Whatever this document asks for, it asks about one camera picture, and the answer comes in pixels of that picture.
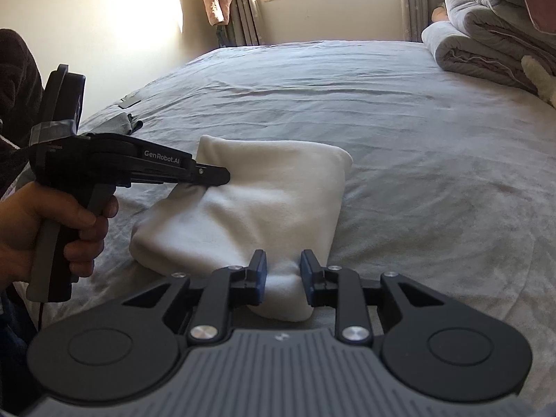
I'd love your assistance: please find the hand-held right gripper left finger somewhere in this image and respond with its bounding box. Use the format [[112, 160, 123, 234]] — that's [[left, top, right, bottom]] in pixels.
[[123, 250, 268, 346]]

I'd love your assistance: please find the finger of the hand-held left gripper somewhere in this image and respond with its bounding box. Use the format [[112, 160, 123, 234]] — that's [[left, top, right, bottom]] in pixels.
[[173, 164, 232, 188]]

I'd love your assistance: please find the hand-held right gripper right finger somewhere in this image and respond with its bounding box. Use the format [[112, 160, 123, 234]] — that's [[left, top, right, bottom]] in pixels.
[[300, 250, 446, 346]]

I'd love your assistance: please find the cream long-sleeve sweatshirt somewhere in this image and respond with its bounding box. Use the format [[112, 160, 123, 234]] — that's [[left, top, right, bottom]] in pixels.
[[129, 134, 353, 323]]

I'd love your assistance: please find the person's left hand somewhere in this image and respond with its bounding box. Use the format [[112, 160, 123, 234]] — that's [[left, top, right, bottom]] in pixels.
[[0, 180, 120, 290]]

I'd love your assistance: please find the light grey cloth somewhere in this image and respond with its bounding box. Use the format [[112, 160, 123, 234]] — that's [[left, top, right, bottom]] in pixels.
[[80, 113, 133, 137]]

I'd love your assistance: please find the person's dark fleece robe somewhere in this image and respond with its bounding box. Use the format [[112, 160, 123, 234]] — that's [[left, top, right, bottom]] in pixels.
[[0, 28, 45, 197]]

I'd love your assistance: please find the grey curtain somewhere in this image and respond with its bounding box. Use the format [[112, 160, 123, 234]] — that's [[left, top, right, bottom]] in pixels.
[[400, 0, 436, 43], [217, 0, 264, 47]]

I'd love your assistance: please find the grey bed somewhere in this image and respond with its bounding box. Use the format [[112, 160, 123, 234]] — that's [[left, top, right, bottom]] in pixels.
[[26, 40, 556, 404]]

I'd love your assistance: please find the white plush toy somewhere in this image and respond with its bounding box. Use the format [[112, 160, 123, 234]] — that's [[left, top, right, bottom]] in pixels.
[[521, 56, 556, 108]]

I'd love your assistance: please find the folded grey duvet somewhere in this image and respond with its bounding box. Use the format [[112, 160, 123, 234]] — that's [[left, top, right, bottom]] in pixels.
[[445, 0, 556, 59]]

